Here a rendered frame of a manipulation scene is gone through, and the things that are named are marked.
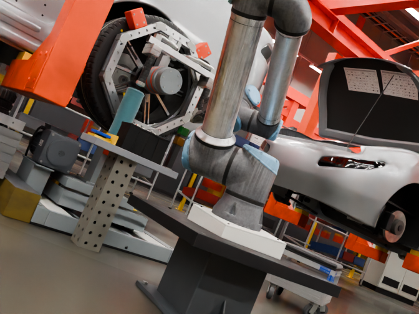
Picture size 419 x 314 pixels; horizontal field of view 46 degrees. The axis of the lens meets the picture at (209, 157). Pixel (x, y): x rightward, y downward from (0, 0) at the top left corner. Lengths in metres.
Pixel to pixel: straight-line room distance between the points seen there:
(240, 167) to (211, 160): 0.10
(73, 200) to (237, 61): 1.23
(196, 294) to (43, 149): 1.17
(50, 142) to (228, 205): 1.08
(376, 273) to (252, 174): 8.58
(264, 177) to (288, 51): 0.44
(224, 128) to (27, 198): 0.95
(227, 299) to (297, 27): 0.91
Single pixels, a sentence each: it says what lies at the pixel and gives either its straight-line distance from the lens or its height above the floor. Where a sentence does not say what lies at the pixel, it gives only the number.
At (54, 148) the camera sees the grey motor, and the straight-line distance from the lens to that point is 2.49.
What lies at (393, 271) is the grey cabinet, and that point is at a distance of 10.34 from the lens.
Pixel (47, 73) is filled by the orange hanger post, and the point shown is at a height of 0.62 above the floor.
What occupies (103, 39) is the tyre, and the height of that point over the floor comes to 0.91.
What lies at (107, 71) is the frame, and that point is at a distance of 2.45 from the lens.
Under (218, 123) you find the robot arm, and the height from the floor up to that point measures 0.65.
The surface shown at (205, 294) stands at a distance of 1.69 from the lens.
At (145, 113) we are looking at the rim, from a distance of 2.67.
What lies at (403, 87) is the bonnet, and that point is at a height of 2.24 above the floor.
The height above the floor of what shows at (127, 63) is 0.96.
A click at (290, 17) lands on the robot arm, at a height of 0.99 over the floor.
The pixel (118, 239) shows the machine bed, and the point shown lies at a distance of 2.44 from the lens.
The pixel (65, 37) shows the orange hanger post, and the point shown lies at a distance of 2.32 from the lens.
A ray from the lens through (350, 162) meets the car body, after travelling 4.75.
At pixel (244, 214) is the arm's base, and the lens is 1.73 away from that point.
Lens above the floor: 0.40
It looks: 4 degrees up
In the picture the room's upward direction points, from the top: 23 degrees clockwise
